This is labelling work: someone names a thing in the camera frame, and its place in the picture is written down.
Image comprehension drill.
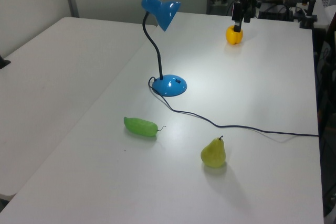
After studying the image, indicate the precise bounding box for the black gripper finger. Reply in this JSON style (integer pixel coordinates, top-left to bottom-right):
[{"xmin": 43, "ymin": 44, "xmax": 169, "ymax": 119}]
[
  {"xmin": 232, "ymin": 1, "xmax": 243, "ymax": 34},
  {"xmin": 244, "ymin": 0, "xmax": 257, "ymax": 24}
]

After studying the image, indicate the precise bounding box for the blue gooseneck desk lamp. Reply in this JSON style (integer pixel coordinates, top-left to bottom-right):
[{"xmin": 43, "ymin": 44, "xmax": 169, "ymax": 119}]
[{"xmin": 141, "ymin": 0, "xmax": 188, "ymax": 97}]

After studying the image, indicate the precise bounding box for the yellow bell pepper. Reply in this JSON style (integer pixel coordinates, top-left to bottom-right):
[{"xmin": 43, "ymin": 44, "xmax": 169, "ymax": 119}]
[{"xmin": 225, "ymin": 25, "xmax": 244, "ymax": 45}]

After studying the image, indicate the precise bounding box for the black equipment box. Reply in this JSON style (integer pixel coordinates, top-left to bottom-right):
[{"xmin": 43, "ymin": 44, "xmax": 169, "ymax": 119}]
[{"xmin": 258, "ymin": 0, "xmax": 294, "ymax": 22}]

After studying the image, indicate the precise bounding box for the yellow-green pear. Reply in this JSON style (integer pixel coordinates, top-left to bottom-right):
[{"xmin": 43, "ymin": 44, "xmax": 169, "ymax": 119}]
[{"xmin": 201, "ymin": 135, "xmax": 227, "ymax": 168}]

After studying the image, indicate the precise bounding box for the green chili pepper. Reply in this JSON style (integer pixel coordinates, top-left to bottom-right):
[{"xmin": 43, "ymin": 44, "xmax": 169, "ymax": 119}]
[{"xmin": 123, "ymin": 116, "xmax": 167, "ymax": 137}]

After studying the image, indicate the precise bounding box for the black clamp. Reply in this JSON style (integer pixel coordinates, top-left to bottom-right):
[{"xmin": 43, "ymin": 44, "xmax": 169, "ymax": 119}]
[{"xmin": 0, "ymin": 55, "xmax": 12, "ymax": 70}]

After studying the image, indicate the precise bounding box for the black camera stand pole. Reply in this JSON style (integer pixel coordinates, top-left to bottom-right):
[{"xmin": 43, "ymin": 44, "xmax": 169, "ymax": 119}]
[{"xmin": 299, "ymin": 0, "xmax": 324, "ymax": 29}]

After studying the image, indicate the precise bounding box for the black lamp power cable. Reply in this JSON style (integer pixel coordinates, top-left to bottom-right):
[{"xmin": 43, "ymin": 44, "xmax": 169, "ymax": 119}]
[{"xmin": 148, "ymin": 76, "xmax": 320, "ymax": 138}]

